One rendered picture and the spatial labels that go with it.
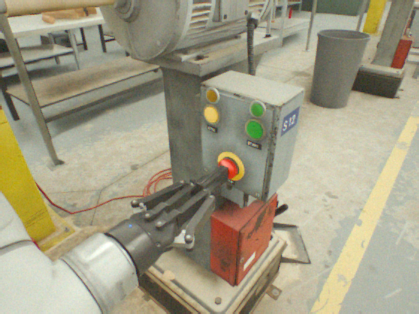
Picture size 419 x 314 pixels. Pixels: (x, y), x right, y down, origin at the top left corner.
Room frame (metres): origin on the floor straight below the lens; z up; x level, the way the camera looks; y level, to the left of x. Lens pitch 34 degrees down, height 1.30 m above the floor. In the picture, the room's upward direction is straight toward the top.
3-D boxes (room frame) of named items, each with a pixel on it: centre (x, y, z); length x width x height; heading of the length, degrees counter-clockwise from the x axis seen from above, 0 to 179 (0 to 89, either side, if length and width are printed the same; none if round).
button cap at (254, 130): (0.42, -0.07, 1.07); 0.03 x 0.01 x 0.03; 51
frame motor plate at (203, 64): (0.82, 0.00, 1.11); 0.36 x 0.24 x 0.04; 141
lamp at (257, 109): (0.41, -0.07, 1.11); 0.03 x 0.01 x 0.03; 51
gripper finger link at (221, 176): (0.40, -0.01, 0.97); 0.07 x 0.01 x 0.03; 142
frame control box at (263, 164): (0.55, -0.09, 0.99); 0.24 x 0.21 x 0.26; 141
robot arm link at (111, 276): (0.22, 0.14, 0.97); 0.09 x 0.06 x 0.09; 52
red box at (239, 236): (0.72, -0.12, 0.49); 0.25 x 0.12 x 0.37; 141
